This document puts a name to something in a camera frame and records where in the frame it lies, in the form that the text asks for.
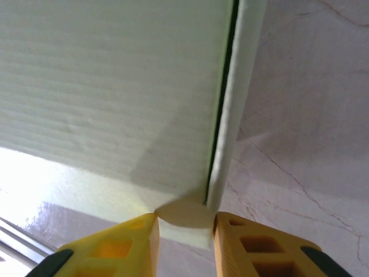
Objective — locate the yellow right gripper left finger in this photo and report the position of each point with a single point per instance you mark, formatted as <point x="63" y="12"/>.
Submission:
<point x="115" y="251"/>

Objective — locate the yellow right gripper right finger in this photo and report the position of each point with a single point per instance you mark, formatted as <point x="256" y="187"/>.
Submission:
<point x="259" y="248"/>

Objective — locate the light green paper box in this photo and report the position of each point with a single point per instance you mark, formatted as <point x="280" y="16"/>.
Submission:
<point x="115" y="101"/>

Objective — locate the aluminium mounting rail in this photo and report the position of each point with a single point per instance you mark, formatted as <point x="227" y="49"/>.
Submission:
<point x="20" y="245"/>

